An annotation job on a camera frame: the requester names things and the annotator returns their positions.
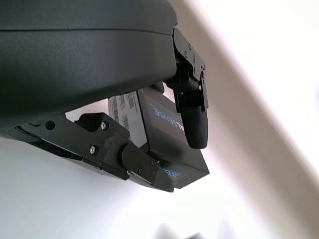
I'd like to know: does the black RealSense box lid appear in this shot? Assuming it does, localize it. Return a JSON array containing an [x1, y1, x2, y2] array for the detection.
[[107, 88, 210, 189]]

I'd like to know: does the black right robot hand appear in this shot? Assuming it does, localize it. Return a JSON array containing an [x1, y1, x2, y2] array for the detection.
[[0, 0, 210, 194]]

